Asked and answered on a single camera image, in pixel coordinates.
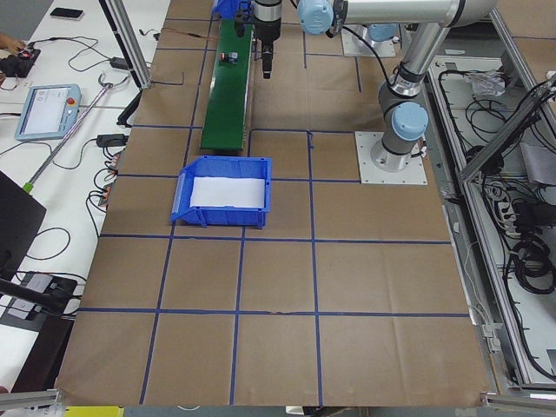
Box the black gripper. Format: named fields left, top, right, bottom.
left=234, top=0, right=282, bottom=79

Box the red push button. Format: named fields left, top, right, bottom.
left=220, top=51, right=239, bottom=64

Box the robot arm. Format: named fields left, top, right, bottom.
left=296, top=0, right=496, bottom=173
left=367, top=23, right=398, bottom=43

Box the blue destination bin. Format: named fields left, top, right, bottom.
left=212, top=0, right=241, bottom=20

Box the green conveyor belt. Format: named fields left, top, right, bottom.
left=201, top=19, right=252, bottom=151

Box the blue source bin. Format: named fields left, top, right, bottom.
left=170, top=156, right=272, bottom=229

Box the reacher grabber tool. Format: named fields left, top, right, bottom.
left=22, top=72, right=130, bottom=193

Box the white foam pad source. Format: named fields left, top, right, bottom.
left=190, top=176, right=266, bottom=209

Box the black power adapter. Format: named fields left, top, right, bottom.
left=96, top=134, right=129, bottom=148

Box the black smartphone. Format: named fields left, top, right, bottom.
left=50, top=7, right=84, bottom=20

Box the teach pendant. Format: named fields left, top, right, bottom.
left=14, top=83, right=82, bottom=141

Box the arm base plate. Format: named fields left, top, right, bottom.
left=341, top=25, right=397, bottom=57
left=354, top=131, right=427, bottom=186

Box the aluminium frame post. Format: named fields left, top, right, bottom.
left=98, top=0, right=151, bottom=89

